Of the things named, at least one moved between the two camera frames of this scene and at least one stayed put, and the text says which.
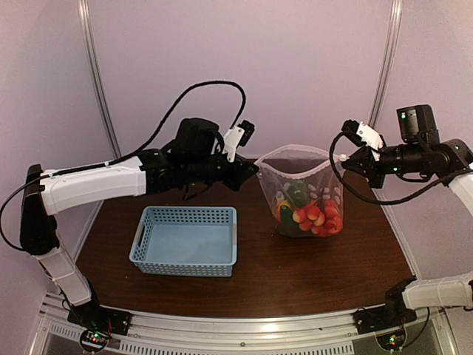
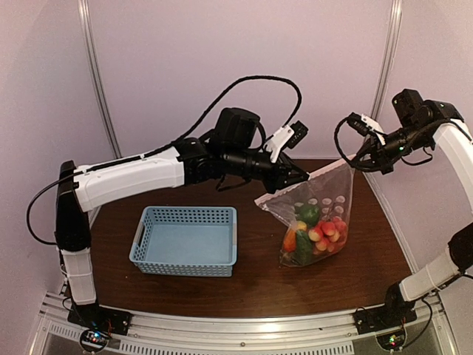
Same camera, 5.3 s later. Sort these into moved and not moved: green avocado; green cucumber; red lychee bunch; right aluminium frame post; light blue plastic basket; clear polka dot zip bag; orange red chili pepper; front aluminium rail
Moved: orange red chili pepper; green avocado; clear polka dot zip bag; red lychee bunch; green cucumber
Not moved: front aluminium rail; light blue plastic basket; right aluminium frame post
